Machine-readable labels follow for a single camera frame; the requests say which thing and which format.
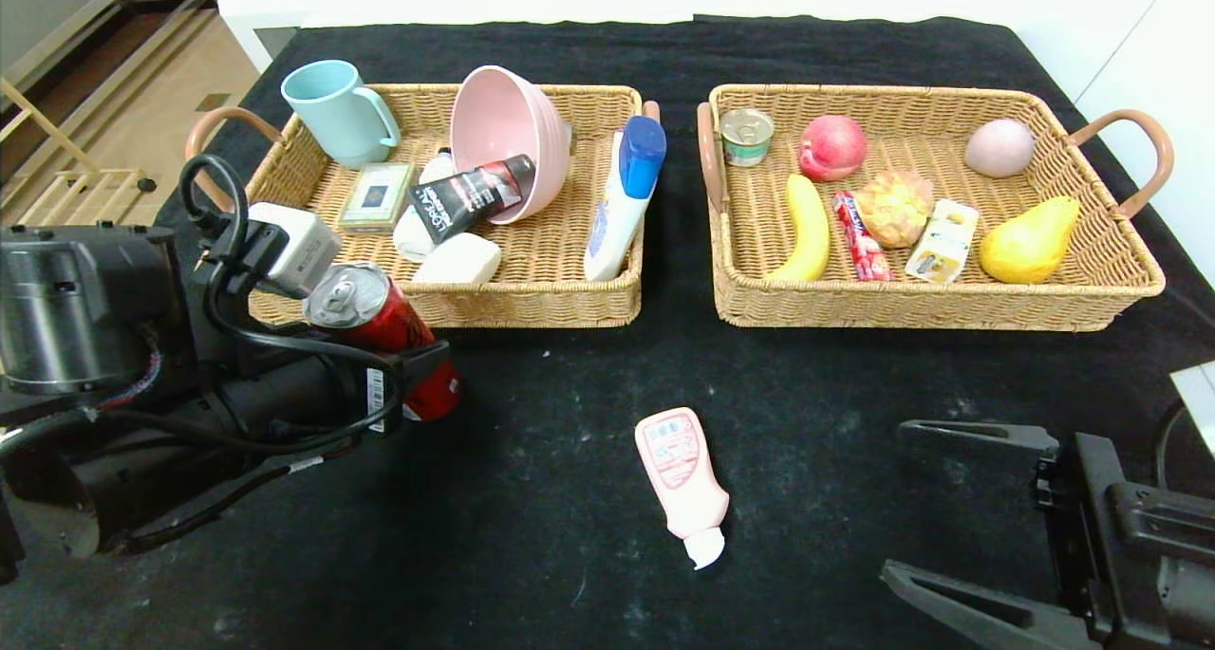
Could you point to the white plastic bottle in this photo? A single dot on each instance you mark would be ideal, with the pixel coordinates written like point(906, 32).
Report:
point(410, 240)

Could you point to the yellow banana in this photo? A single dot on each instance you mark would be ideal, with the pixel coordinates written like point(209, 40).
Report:
point(809, 237)

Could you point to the yellow bread bun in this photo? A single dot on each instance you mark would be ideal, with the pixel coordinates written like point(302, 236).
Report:
point(894, 209)

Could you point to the pale pink egg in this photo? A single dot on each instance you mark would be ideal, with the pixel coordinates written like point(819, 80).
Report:
point(999, 147)

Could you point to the pink bowl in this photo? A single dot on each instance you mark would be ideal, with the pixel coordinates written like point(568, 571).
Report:
point(508, 119)

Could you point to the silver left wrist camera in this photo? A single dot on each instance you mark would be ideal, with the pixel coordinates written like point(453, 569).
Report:
point(304, 242)

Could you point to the white bottle with blue cap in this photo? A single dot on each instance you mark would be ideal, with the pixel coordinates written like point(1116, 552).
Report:
point(617, 223)

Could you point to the small tin can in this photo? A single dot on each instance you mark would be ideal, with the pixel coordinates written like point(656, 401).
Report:
point(747, 140)

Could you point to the grey metal shelf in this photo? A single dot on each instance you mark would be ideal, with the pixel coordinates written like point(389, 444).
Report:
point(38, 5)

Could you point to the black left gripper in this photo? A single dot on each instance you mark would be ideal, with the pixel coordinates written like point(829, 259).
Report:
point(383, 399)

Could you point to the black table cloth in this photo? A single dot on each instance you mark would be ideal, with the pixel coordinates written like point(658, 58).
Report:
point(570, 394)

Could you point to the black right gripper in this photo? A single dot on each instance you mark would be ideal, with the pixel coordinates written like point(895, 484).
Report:
point(1071, 498)

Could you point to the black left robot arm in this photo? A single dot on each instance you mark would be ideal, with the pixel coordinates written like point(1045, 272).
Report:
point(76, 318)

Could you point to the yellow pear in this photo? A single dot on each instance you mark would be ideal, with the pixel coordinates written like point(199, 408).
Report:
point(1030, 247)

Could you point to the white rectangular block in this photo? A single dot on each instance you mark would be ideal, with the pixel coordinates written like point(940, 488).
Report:
point(460, 259)

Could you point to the small green card box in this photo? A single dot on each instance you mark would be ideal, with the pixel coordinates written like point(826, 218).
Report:
point(378, 197)

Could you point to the red soda can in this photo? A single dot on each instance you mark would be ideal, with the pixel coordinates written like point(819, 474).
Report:
point(365, 308)

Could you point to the pink squeeze bottle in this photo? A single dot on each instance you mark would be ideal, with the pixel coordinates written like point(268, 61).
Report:
point(679, 470)

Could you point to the woven wicker basket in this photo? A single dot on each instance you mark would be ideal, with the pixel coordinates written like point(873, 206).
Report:
point(1025, 157)
point(551, 261)

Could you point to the small juice carton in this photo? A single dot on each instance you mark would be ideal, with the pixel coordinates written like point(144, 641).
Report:
point(942, 242)

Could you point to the black cosmetic tube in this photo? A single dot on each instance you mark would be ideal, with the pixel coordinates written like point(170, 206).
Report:
point(465, 199)

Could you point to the light blue mug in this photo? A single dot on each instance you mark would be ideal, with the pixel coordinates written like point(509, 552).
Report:
point(334, 116)

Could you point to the red candy wrapper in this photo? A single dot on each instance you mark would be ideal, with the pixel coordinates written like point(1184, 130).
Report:
point(862, 242)

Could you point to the pale wooden rack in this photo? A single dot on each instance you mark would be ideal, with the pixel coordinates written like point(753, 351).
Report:
point(104, 175)

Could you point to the red apple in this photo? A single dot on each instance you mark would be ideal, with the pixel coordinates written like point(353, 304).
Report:
point(832, 148)

